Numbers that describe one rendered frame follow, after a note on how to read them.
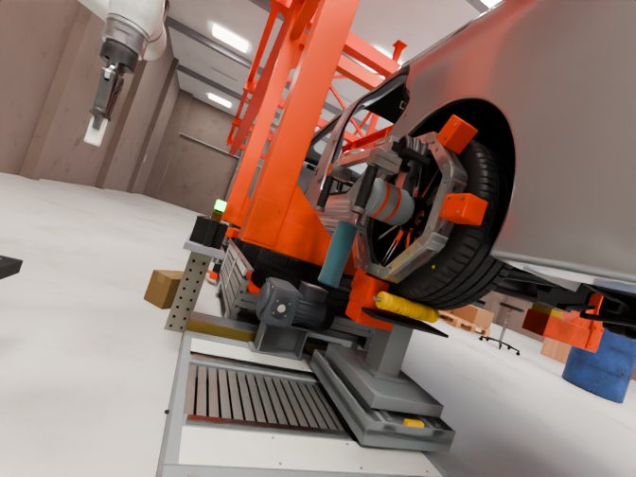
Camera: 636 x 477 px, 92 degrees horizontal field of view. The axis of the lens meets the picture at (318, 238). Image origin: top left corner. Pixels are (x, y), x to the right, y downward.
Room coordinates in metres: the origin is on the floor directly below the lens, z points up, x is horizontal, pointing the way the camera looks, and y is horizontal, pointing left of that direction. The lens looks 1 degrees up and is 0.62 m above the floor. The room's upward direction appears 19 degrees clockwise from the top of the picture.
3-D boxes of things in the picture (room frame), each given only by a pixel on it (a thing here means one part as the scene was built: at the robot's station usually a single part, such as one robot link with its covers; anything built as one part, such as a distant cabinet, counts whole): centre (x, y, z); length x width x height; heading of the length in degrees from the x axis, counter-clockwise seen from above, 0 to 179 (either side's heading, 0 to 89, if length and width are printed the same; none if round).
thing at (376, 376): (1.23, -0.41, 0.32); 0.40 x 0.30 x 0.28; 21
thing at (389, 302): (1.09, -0.38, 0.51); 0.29 x 0.06 x 0.06; 111
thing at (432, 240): (1.17, -0.25, 0.85); 0.54 x 0.07 x 0.54; 21
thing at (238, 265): (2.70, 0.69, 0.28); 2.47 x 0.09 x 0.22; 21
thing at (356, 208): (0.93, -0.09, 0.83); 0.04 x 0.04 x 0.16
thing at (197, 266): (1.53, 0.52, 0.21); 0.10 x 0.10 x 0.42; 21
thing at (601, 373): (3.89, -3.88, 0.46); 0.63 x 0.61 x 0.91; 112
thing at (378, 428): (1.23, -0.41, 0.13); 0.50 x 0.36 x 0.10; 21
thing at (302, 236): (1.63, -0.03, 0.69); 0.52 x 0.17 x 0.35; 111
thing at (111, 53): (0.74, 0.60, 0.86); 0.08 x 0.07 x 0.09; 27
